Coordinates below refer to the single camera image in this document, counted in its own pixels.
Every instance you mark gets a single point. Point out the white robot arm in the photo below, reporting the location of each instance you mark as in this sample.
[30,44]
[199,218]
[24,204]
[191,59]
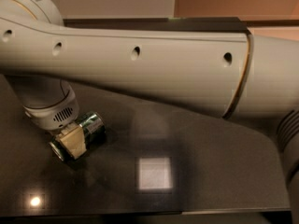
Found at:
[248,79]

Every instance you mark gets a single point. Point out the grey-white gripper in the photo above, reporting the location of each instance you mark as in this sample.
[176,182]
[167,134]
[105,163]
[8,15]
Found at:
[53,118]

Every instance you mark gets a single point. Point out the green soda can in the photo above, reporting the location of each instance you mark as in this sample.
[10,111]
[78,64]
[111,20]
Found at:
[93,128]

